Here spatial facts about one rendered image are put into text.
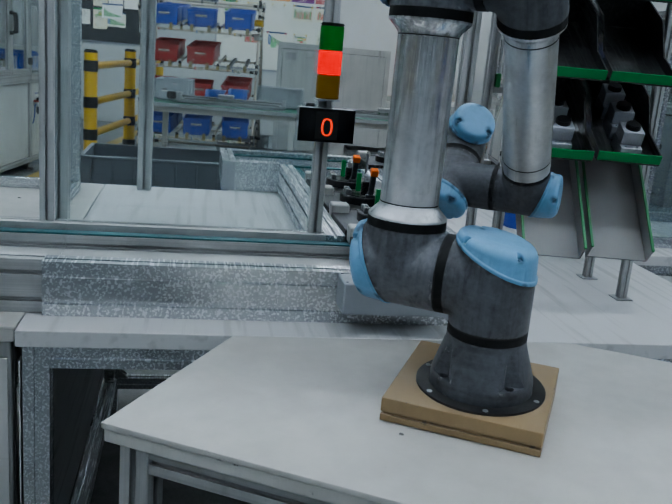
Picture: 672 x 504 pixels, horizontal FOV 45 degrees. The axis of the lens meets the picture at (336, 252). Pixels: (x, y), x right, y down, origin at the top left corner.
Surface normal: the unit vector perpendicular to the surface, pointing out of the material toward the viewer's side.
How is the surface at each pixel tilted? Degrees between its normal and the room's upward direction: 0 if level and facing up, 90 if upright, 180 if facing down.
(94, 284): 90
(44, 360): 90
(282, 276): 90
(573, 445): 0
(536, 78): 121
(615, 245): 45
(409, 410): 90
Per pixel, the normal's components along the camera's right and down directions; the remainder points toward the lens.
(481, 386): -0.19, -0.03
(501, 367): 0.18, 0.00
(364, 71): 0.00, 0.25
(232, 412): 0.08, -0.97
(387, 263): -0.43, 0.14
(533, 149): 0.07, 0.71
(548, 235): 0.05, -0.51
